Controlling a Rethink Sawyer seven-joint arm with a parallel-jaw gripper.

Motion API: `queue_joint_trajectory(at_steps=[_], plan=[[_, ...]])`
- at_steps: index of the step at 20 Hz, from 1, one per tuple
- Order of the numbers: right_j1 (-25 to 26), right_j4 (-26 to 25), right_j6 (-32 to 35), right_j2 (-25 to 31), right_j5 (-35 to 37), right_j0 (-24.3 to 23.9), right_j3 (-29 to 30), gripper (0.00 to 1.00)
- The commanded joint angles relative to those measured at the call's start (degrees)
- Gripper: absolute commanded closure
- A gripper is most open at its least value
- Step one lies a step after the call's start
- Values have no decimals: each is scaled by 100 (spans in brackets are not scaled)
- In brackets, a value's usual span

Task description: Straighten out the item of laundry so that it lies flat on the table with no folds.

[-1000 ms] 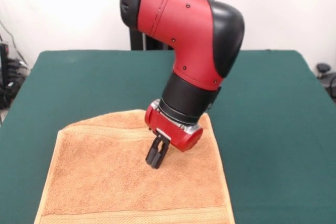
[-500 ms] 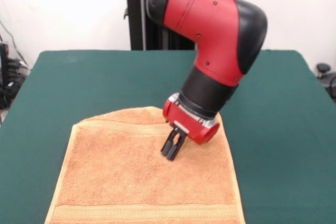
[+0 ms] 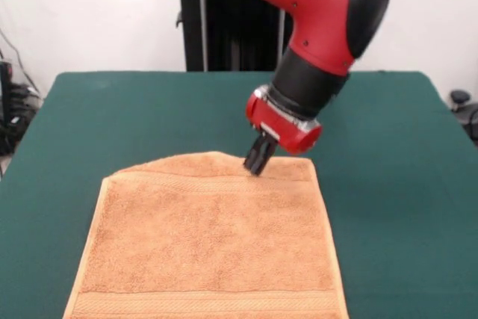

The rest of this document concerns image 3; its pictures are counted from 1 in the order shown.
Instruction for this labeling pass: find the orange terry towel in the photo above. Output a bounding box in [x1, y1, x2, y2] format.
[61, 150, 350, 319]

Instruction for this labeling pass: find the black cable bundle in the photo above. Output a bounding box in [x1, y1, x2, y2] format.
[7, 82, 43, 137]

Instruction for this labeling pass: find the dark green table cloth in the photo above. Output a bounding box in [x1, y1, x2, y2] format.
[0, 69, 478, 319]

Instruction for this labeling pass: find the black office chair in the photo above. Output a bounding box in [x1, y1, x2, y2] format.
[449, 89, 478, 148]

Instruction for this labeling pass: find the black electronics box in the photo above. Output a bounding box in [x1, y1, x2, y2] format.
[0, 60, 14, 156]

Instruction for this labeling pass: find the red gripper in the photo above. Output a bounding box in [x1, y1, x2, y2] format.
[243, 90, 323, 177]

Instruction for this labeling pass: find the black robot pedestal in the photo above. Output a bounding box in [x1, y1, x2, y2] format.
[163, 0, 298, 72]

